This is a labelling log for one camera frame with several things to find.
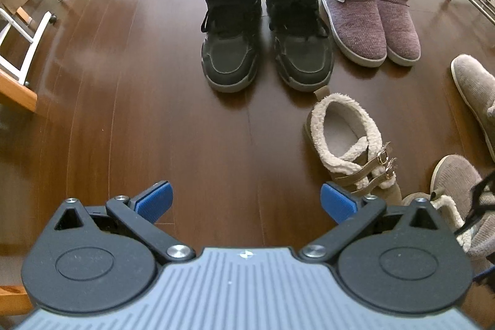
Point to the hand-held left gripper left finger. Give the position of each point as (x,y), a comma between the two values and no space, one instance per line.
(154,200)

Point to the white step stool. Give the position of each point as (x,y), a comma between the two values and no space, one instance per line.
(33,40)

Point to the wooden dining table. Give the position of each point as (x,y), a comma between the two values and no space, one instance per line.
(19,92)

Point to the pink knit slipper boot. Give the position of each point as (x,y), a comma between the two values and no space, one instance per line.
(400,28)
(354,20)

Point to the taupe fleece slipper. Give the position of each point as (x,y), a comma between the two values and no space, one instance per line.
(477,94)
(456,179)

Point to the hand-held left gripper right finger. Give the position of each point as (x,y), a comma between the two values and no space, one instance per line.
(336,202)

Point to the wooden chair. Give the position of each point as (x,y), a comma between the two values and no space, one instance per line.
(13,297)

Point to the tan fleece-lined buckle shoe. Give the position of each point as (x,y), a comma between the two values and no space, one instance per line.
(344,167)
(450,210)

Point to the black high-top sneaker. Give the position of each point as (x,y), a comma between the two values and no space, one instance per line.
(305,59)
(230,59)

